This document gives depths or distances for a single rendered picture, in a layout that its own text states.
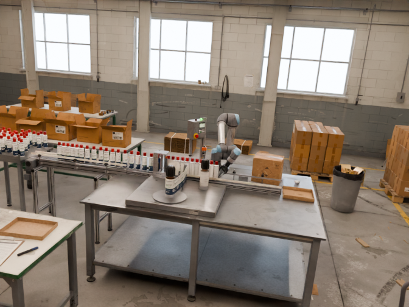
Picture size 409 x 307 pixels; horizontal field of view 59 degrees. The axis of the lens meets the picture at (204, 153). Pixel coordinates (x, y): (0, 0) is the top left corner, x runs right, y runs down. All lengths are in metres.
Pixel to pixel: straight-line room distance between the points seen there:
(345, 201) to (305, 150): 1.52
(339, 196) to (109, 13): 7.00
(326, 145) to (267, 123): 2.48
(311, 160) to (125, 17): 5.73
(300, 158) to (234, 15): 3.88
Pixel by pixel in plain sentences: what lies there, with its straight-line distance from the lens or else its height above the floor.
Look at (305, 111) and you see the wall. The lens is 8.99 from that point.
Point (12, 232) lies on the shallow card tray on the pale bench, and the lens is 2.99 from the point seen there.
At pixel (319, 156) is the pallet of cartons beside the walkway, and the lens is 6.90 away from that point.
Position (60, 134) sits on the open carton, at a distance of 5.62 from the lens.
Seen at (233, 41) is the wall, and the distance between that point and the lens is 8.96.
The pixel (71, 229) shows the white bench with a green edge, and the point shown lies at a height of 0.80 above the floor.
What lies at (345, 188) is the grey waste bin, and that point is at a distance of 5.65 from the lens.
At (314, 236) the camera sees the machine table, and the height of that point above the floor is 0.83.
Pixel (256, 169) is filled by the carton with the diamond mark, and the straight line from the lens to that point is 3.90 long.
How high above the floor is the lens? 2.19
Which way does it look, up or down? 16 degrees down
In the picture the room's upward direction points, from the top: 4 degrees clockwise
